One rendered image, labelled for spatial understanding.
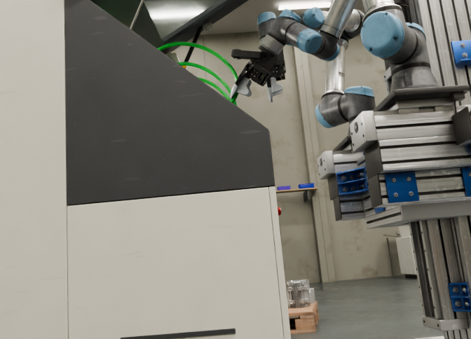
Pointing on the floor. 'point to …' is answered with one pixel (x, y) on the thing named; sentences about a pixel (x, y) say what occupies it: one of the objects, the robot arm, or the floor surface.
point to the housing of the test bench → (33, 164)
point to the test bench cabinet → (178, 267)
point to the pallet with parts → (301, 307)
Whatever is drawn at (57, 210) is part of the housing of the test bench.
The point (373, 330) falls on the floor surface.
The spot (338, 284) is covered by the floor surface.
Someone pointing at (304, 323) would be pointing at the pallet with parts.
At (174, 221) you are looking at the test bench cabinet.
